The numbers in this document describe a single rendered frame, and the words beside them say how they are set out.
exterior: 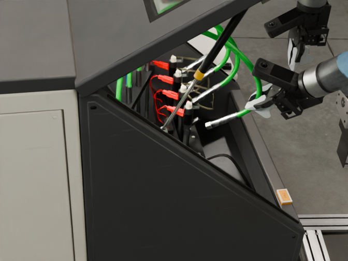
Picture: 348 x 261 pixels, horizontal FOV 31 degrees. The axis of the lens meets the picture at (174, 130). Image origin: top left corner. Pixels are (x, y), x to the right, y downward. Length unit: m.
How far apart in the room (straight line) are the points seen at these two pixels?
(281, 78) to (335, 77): 0.14
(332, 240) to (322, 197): 0.51
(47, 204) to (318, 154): 2.22
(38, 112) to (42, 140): 0.07
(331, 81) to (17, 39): 0.69
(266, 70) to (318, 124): 2.18
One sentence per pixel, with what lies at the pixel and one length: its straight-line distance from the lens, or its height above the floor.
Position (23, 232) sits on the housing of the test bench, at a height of 1.06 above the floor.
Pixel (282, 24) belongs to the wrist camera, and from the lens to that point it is 1.69.
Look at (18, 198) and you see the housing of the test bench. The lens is 1.47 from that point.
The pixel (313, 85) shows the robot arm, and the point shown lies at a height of 1.38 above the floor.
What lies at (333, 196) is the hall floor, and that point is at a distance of 3.26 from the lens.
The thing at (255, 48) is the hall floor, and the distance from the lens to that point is 4.26.
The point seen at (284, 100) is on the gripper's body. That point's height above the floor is 1.31.
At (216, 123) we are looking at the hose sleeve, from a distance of 1.70.
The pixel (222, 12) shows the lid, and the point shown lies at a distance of 1.21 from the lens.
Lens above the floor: 2.21
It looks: 39 degrees down
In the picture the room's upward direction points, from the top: 4 degrees clockwise
